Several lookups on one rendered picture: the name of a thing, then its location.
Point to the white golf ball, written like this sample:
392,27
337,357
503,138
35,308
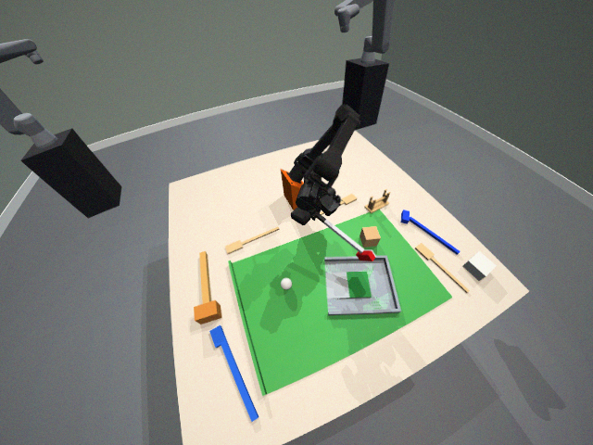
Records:
286,283

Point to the green flat mat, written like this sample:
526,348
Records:
291,331

